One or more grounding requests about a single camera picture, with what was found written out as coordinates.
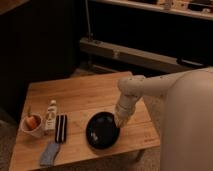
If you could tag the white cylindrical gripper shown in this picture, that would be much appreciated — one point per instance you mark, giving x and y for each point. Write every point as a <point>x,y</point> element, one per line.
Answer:
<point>124,109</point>

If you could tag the orange carrot toy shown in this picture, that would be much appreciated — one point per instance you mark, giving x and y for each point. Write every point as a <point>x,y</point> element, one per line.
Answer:
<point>31,120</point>

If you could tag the white cup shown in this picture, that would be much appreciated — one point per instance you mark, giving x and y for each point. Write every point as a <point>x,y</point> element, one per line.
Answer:
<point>38,132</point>

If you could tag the wooden shelf board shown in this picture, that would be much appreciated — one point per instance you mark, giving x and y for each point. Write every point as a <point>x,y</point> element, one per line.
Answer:
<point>133,56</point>

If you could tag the white tube bottle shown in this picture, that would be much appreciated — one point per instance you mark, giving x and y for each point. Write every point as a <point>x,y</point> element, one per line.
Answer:
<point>50,117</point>

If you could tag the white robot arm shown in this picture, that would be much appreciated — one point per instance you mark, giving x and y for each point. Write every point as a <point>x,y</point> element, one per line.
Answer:
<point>187,131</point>

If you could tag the black ceramic bowl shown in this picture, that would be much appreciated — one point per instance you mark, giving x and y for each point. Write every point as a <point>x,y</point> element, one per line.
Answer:
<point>101,131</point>

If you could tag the metal pole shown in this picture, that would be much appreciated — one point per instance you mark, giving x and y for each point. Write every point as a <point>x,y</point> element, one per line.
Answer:
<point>90,33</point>

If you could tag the blue cloth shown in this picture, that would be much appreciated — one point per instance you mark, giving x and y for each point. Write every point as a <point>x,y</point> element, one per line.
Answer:
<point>49,154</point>

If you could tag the wooden table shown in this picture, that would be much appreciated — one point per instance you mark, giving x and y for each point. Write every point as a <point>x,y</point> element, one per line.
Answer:
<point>80,98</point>

